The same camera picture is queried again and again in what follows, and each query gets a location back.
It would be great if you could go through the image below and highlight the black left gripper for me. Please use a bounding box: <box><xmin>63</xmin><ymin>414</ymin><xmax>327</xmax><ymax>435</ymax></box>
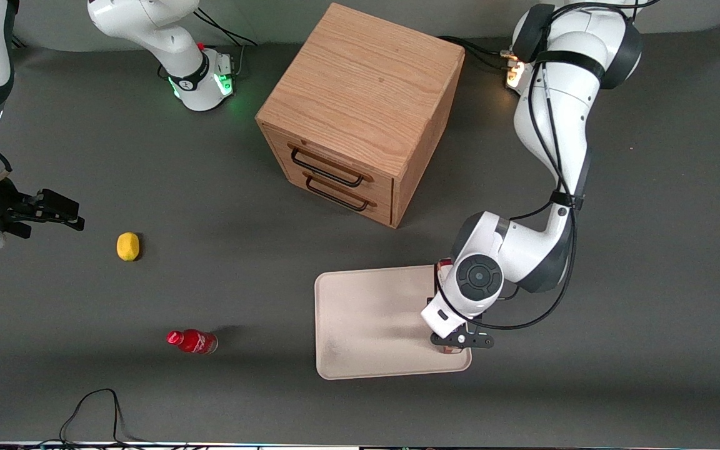
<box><xmin>430</xmin><ymin>329</ymin><xmax>496</xmax><ymax>349</ymax></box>

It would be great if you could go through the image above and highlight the beige rectangular tray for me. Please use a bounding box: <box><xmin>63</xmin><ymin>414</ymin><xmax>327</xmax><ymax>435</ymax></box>
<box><xmin>314</xmin><ymin>265</ymin><xmax>473</xmax><ymax>381</ymax></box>

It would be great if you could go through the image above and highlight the yellow lemon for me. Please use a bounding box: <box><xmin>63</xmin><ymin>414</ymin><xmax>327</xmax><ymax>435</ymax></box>
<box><xmin>116</xmin><ymin>232</ymin><xmax>141</xmax><ymax>262</ymax></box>

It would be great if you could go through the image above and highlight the wooden drawer front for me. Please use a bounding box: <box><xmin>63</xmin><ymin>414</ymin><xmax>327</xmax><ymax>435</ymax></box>
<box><xmin>260</xmin><ymin>124</ymin><xmax>396</xmax><ymax>202</ymax></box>
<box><xmin>282</xmin><ymin>159</ymin><xmax>395</xmax><ymax>227</ymax></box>

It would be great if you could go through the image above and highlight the red cola bottle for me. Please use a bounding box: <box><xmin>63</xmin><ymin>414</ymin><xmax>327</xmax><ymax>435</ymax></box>
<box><xmin>166</xmin><ymin>329</ymin><xmax>219</xmax><ymax>356</ymax></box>

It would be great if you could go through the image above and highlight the wooden two-drawer cabinet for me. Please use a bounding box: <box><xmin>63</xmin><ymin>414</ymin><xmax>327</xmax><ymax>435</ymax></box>
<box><xmin>255</xmin><ymin>2</ymin><xmax>466</xmax><ymax>229</ymax></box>

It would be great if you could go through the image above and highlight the black metal drawer handle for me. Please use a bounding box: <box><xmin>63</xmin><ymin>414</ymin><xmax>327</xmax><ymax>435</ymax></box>
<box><xmin>304</xmin><ymin>173</ymin><xmax>378</xmax><ymax>213</ymax></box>
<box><xmin>287</xmin><ymin>142</ymin><xmax>374</xmax><ymax>188</ymax></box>

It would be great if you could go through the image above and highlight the thin black looped cable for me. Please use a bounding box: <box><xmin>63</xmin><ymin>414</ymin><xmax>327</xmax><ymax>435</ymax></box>
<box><xmin>59</xmin><ymin>388</ymin><xmax>143</xmax><ymax>448</ymax></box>

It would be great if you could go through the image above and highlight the black right arm base cable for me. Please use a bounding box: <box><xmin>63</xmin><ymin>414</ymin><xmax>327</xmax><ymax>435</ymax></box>
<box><xmin>194</xmin><ymin>7</ymin><xmax>259</xmax><ymax>49</ymax></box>

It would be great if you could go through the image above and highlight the black arm base cable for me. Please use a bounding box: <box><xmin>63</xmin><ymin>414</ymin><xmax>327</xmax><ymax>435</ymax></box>
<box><xmin>438</xmin><ymin>36</ymin><xmax>514</xmax><ymax>71</ymax></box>
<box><xmin>194</xmin><ymin>7</ymin><xmax>259</xmax><ymax>49</ymax></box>

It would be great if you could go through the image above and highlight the black left arm base cable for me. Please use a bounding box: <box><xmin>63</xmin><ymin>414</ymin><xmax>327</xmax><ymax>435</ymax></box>
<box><xmin>438</xmin><ymin>36</ymin><xmax>514</xmax><ymax>71</ymax></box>

